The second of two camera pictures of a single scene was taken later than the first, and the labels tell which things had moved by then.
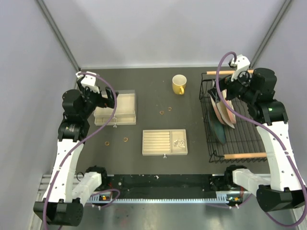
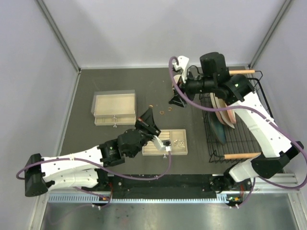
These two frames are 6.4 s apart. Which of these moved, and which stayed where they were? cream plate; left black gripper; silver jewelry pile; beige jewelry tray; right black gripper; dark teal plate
Moved: right black gripper; left black gripper
Stayed: silver jewelry pile; cream plate; beige jewelry tray; dark teal plate
